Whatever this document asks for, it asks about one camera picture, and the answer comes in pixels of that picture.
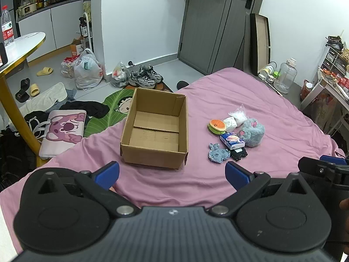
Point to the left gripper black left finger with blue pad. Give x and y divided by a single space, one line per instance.
96 186

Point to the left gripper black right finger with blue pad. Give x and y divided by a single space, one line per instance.
249 186

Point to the black lace pouch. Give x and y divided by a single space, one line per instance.
238 154

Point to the blue denim fish toy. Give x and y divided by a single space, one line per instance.
217 154

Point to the blue tissue pack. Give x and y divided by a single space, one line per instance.
232 141

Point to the fluffy blue plush toy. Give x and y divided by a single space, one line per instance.
251 132

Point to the white soft bundle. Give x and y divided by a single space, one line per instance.
230 124

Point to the burger plush toy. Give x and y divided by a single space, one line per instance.
216 126

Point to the clear bag white filling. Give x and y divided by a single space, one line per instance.
239 115

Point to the pink bear tote bag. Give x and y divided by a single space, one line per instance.
63 130

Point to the pink bed sheet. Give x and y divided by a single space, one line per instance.
289 136

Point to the black clothes pile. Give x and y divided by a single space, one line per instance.
92 108

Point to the open cardboard box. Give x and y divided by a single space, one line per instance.
156 130

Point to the green leaf cartoon rug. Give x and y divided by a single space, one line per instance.
119 105

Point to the white towel on floor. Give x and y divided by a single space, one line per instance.
44 100

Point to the small clear trash bag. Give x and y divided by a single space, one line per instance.
120 76

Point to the white plastic shopping bag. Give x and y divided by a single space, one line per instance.
87 70

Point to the yellow slipper near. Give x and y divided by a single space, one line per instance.
34 90

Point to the yellow slipper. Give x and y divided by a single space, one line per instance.
34 90
45 71

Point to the grey sneaker left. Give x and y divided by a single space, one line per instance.
142 80

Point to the grey sneaker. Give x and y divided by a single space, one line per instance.
151 73
142 80

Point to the large clear water jug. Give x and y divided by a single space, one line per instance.
286 76

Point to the black slipper pair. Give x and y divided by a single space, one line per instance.
22 95

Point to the black slipper by bed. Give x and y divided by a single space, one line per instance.
182 84

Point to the grey sneaker right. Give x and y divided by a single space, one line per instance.
151 73

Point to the yellow slipper far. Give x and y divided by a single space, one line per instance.
45 71

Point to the white side shelf unit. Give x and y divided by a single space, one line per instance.
326 103

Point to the leaning black framed board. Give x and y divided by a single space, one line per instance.
259 43

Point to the small cardboard box on floor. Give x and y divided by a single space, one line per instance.
77 46

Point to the grey door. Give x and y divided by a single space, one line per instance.
215 34

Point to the dark spray bottle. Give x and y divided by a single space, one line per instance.
83 27

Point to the white round table yellow leg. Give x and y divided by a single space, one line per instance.
17 52

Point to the white kitchen cabinet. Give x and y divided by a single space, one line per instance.
59 23

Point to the red label water bottle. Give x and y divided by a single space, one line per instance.
7 26

